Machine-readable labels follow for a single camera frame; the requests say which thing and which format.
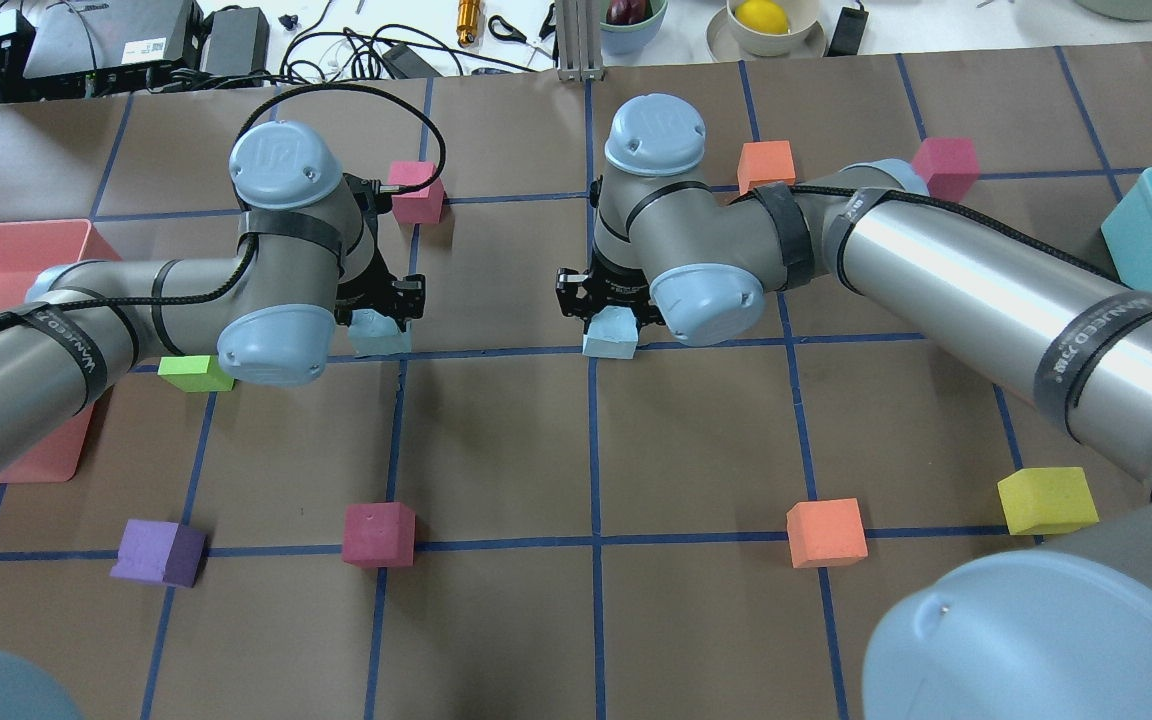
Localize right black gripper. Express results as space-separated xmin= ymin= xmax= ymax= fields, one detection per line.
xmin=556 ymin=247 xmax=664 ymax=325

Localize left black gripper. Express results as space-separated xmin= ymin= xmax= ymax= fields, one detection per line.
xmin=334 ymin=176 xmax=426 ymax=325

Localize light blue block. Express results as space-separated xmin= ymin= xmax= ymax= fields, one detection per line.
xmin=347 ymin=309 xmax=412 ymax=357
xmin=582 ymin=305 xmax=641 ymax=361

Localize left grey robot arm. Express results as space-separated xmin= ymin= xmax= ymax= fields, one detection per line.
xmin=0 ymin=120 xmax=426 ymax=471

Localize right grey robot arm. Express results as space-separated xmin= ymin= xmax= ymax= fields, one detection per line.
xmin=556 ymin=94 xmax=1152 ymax=719

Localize pink block far left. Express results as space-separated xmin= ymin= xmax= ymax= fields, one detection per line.
xmin=387 ymin=160 xmax=445 ymax=225

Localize orange block far right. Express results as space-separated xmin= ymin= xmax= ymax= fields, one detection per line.
xmin=737 ymin=141 xmax=797 ymax=194

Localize orange block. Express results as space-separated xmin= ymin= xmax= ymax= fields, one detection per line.
xmin=786 ymin=498 xmax=869 ymax=569
xmin=737 ymin=141 xmax=797 ymax=194

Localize green block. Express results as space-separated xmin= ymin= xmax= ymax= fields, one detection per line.
xmin=157 ymin=355 xmax=236 ymax=393

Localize dark pink block near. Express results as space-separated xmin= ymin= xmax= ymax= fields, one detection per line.
xmin=340 ymin=502 xmax=417 ymax=569

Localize dark pink block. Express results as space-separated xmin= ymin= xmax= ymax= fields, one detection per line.
xmin=340 ymin=502 xmax=417 ymax=569
xmin=911 ymin=136 xmax=980 ymax=202

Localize green bowl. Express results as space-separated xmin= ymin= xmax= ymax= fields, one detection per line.
xmin=599 ymin=0 xmax=669 ymax=56

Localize black scissors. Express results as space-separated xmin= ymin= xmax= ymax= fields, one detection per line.
xmin=486 ymin=3 xmax=558 ymax=47

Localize brass cylinder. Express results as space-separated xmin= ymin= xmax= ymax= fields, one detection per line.
xmin=456 ymin=0 xmax=483 ymax=47

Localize black power brick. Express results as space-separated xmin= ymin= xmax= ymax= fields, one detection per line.
xmin=200 ymin=6 xmax=270 ymax=77

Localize bowl with lemon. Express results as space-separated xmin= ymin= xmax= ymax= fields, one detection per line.
xmin=726 ymin=1 xmax=826 ymax=56

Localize yellow lemon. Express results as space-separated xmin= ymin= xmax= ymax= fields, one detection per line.
xmin=732 ymin=0 xmax=791 ymax=36

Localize orange block near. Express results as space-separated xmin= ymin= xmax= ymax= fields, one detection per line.
xmin=786 ymin=498 xmax=869 ymax=569

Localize purple block near left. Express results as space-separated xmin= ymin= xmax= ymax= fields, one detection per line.
xmin=109 ymin=520 xmax=207 ymax=588

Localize black power adapter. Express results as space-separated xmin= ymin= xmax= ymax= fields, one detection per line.
xmin=824 ymin=5 xmax=869 ymax=56

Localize dark pink block far right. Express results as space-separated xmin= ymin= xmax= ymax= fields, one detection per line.
xmin=911 ymin=136 xmax=980 ymax=202

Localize black electronics box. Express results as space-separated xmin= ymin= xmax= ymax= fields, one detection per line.
xmin=23 ymin=1 xmax=204 ymax=83

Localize pink tray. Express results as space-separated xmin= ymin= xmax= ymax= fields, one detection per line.
xmin=0 ymin=219 xmax=119 ymax=484

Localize yellow block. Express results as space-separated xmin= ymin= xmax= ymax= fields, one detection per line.
xmin=996 ymin=468 xmax=1100 ymax=536

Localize black cable bundle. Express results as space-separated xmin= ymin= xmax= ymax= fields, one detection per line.
xmin=281 ymin=0 xmax=537 ymax=86

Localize aluminium profile post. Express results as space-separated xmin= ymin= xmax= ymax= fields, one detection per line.
xmin=554 ymin=0 xmax=605 ymax=82

